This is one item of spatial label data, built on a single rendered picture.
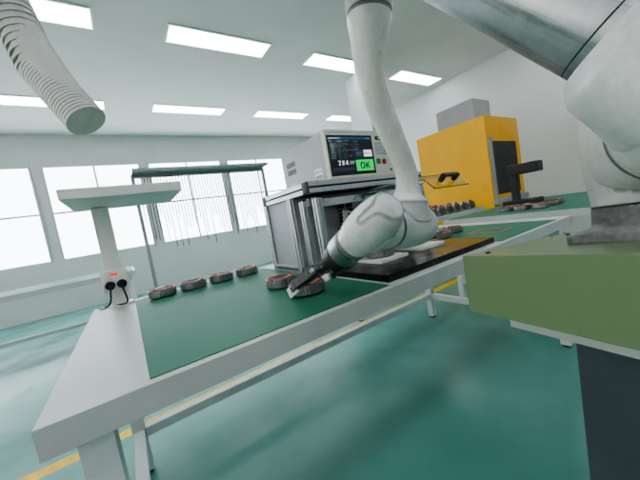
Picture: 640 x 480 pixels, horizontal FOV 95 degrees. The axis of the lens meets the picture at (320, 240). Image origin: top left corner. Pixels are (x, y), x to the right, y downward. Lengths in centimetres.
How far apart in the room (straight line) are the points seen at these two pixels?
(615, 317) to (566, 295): 6
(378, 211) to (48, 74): 153
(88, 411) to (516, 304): 70
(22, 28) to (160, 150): 579
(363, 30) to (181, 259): 685
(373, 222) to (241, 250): 707
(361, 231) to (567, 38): 42
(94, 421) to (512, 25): 81
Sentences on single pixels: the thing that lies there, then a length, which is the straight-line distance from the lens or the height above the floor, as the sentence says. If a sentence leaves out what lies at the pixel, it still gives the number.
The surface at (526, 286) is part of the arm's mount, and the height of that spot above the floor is 81.
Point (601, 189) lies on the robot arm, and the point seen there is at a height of 94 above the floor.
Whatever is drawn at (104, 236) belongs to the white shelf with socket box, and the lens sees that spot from 152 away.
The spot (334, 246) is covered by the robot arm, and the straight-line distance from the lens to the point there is 72.
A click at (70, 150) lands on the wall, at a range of 753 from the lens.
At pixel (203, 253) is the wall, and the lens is 740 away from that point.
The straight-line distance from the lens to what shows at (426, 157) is 528.
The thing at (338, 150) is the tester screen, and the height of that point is 123.
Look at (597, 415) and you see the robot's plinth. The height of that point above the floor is 55.
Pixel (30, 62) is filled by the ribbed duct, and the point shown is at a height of 181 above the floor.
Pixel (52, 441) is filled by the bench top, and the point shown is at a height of 72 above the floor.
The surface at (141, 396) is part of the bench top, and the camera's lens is 63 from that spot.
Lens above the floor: 98
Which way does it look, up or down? 5 degrees down
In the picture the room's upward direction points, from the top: 10 degrees counter-clockwise
